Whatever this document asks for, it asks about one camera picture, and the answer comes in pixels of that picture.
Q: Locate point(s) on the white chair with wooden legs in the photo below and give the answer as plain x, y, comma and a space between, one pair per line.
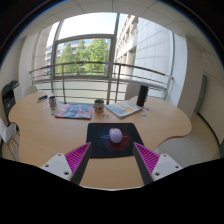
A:
6, 131

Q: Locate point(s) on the light blue booklet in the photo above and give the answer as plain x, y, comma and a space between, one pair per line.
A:
123, 109

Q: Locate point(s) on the black cylindrical speaker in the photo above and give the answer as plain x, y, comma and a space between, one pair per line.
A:
142, 95

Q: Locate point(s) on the black mouse pad with print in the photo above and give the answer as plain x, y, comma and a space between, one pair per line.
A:
100, 140

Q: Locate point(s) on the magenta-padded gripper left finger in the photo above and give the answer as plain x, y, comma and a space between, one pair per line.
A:
79, 156

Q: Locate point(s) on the pink and lilac computer mouse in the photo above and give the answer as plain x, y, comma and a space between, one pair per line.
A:
116, 135

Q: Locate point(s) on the black office printer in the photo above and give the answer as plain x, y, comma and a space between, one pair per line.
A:
9, 96

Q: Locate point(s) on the red and grey magazine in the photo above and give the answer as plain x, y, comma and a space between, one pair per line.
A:
75, 111

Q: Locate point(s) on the green tree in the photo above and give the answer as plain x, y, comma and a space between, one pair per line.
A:
93, 53

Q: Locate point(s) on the metal balcony railing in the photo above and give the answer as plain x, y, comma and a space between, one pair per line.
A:
108, 83

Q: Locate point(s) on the printed can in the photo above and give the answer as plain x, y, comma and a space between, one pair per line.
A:
52, 102

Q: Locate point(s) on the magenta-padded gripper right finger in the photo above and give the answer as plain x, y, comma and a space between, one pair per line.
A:
146, 158

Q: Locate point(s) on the printed cup with plant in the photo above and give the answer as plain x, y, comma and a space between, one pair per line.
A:
99, 106

